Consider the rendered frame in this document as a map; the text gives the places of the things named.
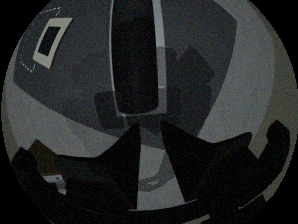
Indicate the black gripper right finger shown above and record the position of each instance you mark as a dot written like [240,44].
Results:
[193,159]

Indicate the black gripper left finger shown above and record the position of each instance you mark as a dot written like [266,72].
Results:
[117,167]

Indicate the beige square tile with dark square centre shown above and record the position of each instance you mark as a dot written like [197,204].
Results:
[50,40]

